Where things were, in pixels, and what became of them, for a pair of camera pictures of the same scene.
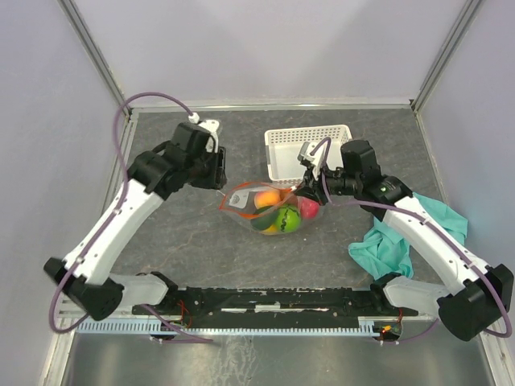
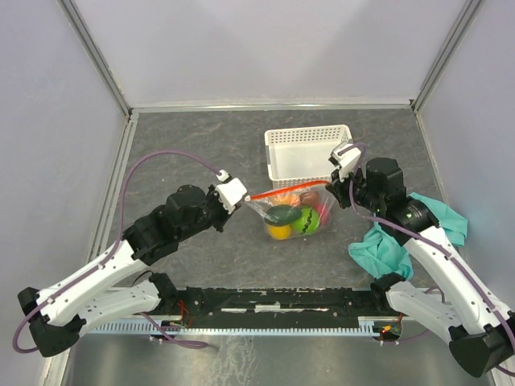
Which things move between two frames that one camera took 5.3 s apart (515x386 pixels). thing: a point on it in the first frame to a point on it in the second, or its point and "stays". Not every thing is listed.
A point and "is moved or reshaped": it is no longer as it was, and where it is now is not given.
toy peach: [266, 198] to [285, 199]
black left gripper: [218, 175] to [225, 215]
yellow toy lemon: [272, 229] is moved or reshaped
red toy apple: [309, 208] to [323, 213]
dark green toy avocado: [265, 218] to [282, 215]
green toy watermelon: [288, 219] to [308, 223]
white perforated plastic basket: [283, 147] stays
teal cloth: [383, 252] stays
